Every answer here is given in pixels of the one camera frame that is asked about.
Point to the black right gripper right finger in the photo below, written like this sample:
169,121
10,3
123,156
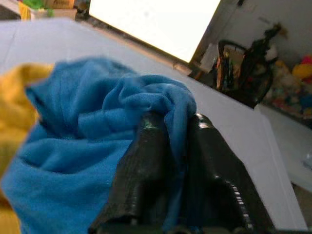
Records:
212,170

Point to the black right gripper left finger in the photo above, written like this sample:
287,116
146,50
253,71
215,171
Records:
141,170

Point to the blue shirt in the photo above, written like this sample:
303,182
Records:
73,146

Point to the white low side table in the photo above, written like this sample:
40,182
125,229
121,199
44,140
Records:
287,136

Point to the black bag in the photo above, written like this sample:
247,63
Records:
243,73

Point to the colourful toy pile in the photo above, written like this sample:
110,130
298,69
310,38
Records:
292,80

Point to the yellow shirt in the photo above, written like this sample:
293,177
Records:
12,109

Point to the light grey folding table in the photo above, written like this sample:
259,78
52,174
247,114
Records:
73,36

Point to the brown cardboard box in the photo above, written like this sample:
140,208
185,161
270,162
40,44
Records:
61,3

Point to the green plush toy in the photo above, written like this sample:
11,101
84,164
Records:
34,5

